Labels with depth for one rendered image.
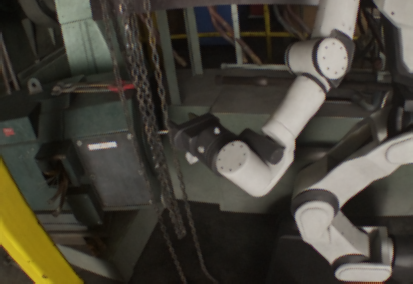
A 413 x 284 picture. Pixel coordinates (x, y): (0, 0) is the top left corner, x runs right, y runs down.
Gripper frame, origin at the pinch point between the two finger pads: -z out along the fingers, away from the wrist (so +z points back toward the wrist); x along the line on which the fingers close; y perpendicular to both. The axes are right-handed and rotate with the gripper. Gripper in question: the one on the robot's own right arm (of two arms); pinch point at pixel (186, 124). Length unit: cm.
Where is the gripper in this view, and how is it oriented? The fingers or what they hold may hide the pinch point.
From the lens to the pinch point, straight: 74.0
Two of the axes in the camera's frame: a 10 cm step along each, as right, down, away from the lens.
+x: 8.3, -3.6, 4.2
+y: -1.2, -8.6, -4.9
